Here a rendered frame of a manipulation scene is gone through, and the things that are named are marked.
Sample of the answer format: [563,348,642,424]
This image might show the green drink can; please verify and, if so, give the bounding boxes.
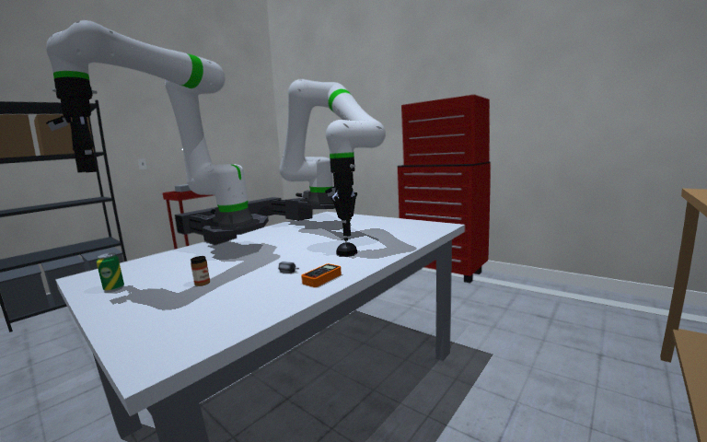
[97,252,124,292]

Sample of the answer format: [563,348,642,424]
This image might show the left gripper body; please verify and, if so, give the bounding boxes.
[333,172,354,201]

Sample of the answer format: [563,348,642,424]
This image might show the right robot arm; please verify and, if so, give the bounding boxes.
[46,20,253,227]

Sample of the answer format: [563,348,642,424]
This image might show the orange digital multimeter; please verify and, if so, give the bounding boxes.
[301,263,342,287]

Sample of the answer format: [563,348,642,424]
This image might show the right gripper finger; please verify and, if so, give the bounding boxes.
[70,122,86,172]
[72,117,97,173]

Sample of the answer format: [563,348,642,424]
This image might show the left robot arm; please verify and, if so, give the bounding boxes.
[280,79,386,204]

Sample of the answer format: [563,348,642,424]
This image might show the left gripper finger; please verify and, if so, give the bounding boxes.
[346,191,357,236]
[331,192,350,237]

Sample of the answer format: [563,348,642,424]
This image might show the small spice jar with dark lid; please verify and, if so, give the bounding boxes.
[191,256,210,286]

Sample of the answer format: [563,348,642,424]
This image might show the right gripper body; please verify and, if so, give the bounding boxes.
[61,98,91,130]

